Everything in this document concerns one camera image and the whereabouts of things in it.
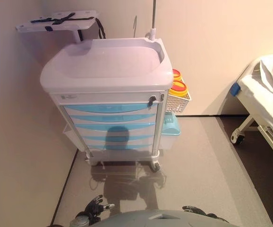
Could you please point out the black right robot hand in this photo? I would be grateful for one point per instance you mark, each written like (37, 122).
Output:
(194, 210)

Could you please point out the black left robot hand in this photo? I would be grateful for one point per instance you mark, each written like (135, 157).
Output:
(95, 210)

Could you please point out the blue front cart drawer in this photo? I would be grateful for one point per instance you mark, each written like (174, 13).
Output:
(110, 109)
(94, 147)
(108, 118)
(91, 127)
(91, 138)

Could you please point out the grey robot torso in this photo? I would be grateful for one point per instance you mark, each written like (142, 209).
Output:
(164, 220)

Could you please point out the cart caster wheel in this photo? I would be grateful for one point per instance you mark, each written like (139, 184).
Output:
(155, 166)

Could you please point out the clear side bin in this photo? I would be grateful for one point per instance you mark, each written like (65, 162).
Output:
(71, 137)

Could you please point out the white object at right edge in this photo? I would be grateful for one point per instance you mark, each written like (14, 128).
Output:
(237, 138)

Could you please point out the waste bin with blue lid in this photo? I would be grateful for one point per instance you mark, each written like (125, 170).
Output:
(170, 127)

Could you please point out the cart label sticker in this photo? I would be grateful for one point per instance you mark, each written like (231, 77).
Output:
(69, 97)

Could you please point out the blue bed clip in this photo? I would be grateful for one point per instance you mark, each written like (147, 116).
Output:
(236, 89)

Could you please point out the white bedding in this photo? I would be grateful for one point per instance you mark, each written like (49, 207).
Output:
(264, 94)

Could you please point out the white medical cart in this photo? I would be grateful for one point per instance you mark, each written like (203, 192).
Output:
(103, 71)

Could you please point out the metal IV pole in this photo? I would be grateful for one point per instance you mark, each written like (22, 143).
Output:
(153, 33)

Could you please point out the white side shelf board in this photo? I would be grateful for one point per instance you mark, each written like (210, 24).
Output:
(79, 23)

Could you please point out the white bed frame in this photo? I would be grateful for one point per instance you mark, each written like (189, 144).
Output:
(245, 126)

